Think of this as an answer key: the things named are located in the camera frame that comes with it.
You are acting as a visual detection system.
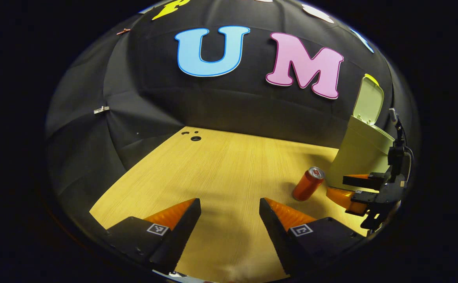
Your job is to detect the orange pop can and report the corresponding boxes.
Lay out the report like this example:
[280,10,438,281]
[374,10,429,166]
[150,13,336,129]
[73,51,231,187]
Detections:
[292,167,326,202]

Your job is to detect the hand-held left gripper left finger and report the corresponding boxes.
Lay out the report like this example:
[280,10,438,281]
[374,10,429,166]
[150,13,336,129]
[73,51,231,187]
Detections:
[105,198,202,275]

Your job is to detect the pale green desktop garbage bin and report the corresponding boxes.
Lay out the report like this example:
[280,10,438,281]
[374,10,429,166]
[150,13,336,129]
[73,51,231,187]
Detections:
[326,75,395,192]

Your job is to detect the black backdrop cloth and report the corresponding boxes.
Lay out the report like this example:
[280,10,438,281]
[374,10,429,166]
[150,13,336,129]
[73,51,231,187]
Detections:
[44,0,420,205]

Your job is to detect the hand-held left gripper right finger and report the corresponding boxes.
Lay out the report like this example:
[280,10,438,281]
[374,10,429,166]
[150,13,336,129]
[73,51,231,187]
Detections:
[259,197,367,276]

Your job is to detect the wooden desktop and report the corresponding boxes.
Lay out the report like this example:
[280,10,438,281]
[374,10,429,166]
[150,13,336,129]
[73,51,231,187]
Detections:
[90,126,371,283]

